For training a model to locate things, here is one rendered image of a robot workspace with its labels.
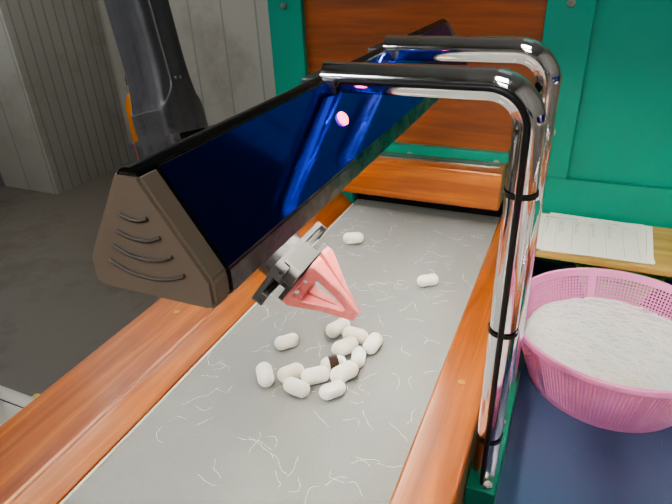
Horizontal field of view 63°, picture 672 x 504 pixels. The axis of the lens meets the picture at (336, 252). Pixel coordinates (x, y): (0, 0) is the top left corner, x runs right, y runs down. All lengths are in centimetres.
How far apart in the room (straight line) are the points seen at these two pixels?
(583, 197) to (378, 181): 36
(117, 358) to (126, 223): 47
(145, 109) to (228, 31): 274
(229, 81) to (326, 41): 234
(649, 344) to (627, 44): 45
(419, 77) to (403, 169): 59
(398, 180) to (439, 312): 31
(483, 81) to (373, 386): 39
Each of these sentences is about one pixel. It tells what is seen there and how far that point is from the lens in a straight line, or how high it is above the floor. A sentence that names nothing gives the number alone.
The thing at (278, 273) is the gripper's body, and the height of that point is 92.
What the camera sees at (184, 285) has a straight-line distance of 28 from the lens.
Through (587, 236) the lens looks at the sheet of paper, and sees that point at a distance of 97.
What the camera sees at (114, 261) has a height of 106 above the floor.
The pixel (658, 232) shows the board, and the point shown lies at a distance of 103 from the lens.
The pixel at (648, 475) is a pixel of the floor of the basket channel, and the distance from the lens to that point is 74.
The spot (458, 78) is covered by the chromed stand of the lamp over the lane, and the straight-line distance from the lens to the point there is 42.
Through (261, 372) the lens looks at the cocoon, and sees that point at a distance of 67.
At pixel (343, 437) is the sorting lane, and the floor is 74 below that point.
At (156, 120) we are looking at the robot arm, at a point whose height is 106.
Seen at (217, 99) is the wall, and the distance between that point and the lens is 348.
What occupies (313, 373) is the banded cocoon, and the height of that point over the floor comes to 76.
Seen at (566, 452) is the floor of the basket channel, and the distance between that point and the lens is 73.
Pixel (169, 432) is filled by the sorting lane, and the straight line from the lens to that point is 66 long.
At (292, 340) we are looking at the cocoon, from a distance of 72.
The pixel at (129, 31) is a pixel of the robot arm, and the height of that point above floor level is 114.
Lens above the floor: 120
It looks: 29 degrees down
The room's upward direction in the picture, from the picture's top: 3 degrees counter-clockwise
